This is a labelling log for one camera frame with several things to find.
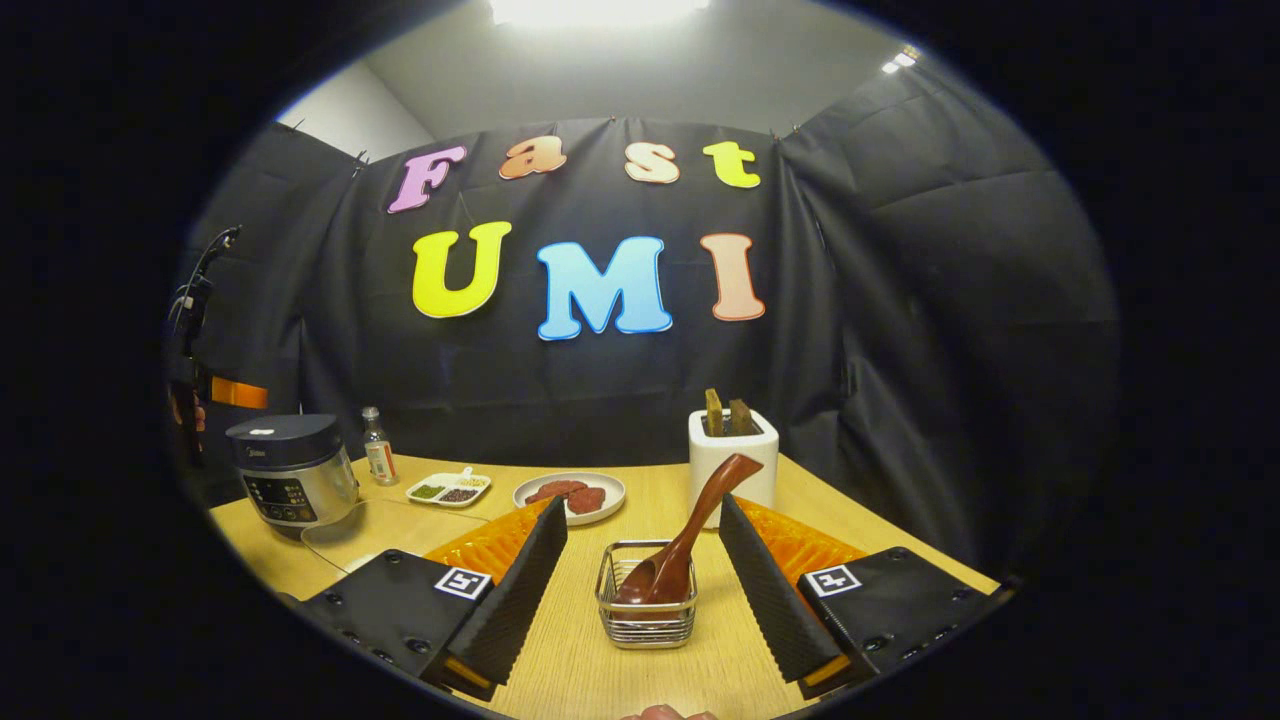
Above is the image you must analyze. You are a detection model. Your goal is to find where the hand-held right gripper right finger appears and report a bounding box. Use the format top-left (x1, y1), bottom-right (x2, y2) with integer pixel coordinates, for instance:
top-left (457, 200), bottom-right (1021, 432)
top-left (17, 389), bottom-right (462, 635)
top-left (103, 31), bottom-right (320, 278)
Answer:
top-left (718, 492), bottom-right (1001, 701)

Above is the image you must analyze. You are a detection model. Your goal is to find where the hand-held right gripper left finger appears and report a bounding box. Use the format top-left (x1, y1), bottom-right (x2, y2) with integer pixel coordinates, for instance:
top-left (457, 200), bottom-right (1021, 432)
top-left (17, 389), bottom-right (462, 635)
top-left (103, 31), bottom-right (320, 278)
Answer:
top-left (297, 495), bottom-right (569, 701)

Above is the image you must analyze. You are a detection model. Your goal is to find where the black silver rice cooker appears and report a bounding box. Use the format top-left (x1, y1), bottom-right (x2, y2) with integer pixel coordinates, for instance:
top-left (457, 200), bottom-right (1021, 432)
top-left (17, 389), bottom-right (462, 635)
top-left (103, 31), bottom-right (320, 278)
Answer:
top-left (225, 414), bottom-right (361, 529)

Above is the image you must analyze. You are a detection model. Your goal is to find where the brown wooden spoon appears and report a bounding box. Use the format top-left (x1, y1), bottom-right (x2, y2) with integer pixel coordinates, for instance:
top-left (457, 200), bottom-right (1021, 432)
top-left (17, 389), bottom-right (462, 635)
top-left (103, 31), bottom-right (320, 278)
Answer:
top-left (612, 453), bottom-right (764, 608)

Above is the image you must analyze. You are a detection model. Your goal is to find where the metal wire chopstick holder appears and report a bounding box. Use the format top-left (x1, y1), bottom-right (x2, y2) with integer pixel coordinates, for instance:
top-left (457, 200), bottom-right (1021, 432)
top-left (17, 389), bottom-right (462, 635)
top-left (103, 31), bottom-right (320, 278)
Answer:
top-left (596, 540), bottom-right (699, 651)

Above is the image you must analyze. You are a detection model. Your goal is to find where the clear container of white rice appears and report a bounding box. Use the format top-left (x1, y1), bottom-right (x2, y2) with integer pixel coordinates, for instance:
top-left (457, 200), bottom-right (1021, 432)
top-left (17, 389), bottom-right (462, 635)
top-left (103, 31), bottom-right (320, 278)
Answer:
top-left (300, 497), bottom-right (493, 576)

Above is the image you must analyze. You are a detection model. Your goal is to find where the white divided bean dish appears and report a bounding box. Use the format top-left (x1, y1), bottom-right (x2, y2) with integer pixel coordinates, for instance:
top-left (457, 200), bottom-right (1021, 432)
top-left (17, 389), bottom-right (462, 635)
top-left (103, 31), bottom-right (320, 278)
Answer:
top-left (405, 466), bottom-right (493, 509)

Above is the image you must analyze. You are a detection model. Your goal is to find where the white round plate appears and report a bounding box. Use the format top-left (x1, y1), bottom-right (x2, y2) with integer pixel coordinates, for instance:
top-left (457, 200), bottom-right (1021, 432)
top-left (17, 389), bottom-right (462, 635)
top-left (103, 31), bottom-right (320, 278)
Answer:
top-left (512, 472), bottom-right (627, 527)

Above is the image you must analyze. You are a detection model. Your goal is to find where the white toaster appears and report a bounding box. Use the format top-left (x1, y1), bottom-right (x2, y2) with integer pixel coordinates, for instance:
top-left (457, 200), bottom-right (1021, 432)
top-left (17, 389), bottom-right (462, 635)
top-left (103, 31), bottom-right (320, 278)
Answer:
top-left (688, 408), bottom-right (780, 529)

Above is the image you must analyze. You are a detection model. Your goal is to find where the small clear glass bottle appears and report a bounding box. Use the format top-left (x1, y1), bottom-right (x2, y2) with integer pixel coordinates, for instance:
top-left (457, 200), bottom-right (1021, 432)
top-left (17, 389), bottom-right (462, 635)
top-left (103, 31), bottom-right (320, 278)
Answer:
top-left (361, 406), bottom-right (399, 487)

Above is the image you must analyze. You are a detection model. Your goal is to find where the black backdrop cloth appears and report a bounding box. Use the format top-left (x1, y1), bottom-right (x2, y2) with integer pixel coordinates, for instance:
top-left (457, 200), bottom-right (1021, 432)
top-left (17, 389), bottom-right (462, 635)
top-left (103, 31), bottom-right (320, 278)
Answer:
top-left (165, 60), bottom-right (1121, 576)

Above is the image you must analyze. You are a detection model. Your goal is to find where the large ceiling light panel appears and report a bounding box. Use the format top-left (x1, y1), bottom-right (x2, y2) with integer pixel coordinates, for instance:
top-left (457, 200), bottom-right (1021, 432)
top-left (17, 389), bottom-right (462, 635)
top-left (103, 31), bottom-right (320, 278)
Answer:
top-left (488, 0), bottom-right (711, 29)

